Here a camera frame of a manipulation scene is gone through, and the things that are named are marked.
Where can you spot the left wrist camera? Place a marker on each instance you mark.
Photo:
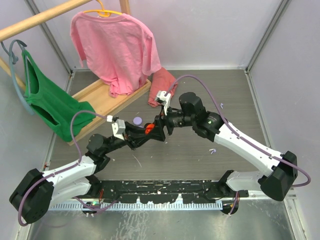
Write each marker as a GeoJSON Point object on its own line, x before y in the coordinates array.
{"type": "Point", "coordinates": [118, 129]}

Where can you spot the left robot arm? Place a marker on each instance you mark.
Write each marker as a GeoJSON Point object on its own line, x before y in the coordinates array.
{"type": "Point", "coordinates": [38, 191]}

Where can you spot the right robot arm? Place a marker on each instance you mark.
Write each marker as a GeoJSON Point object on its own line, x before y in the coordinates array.
{"type": "Point", "coordinates": [276, 171]}

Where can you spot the grey-blue hanger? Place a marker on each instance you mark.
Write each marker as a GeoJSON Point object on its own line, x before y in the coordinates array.
{"type": "Point", "coordinates": [20, 87]}

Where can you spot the salmon folded shirt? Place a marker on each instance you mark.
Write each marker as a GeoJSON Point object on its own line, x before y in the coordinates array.
{"type": "Point", "coordinates": [161, 81]}

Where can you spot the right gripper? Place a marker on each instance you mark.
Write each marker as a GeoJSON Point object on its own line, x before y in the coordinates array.
{"type": "Point", "coordinates": [164, 119]}

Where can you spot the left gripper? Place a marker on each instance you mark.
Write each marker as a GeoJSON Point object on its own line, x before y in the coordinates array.
{"type": "Point", "coordinates": [131, 136]}

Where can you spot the white cable duct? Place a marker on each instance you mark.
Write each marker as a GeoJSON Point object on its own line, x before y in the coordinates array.
{"type": "Point", "coordinates": [176, 206]}

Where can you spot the lilac earbud case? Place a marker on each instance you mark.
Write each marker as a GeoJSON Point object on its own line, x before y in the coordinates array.
{"type": "Point", "coordinates": [137, 121]}

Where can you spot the orange earbud case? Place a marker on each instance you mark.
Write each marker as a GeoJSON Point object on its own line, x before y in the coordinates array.
{"type": "Point", "coordinates": [149, 128]}

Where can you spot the green tank top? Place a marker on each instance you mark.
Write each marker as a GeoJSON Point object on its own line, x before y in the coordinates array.
{"type": "Point", "coordinates": [55, 106]}

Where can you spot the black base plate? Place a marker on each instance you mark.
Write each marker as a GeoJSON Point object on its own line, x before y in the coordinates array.
{"type": "Point", "coordinates": [159, 191]}

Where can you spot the pink t-shirt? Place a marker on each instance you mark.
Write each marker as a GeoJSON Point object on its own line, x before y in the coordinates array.
{"type": "Point", "coordinates": [120, 50]}

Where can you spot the yellow hanger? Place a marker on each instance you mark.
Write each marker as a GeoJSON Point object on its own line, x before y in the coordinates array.
{"type": "Point", "coordinates": [102, 12]}

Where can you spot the wooden clothes rack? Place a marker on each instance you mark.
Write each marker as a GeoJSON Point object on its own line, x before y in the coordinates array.
{"type": "Point", "coordinates": [41, 18]}

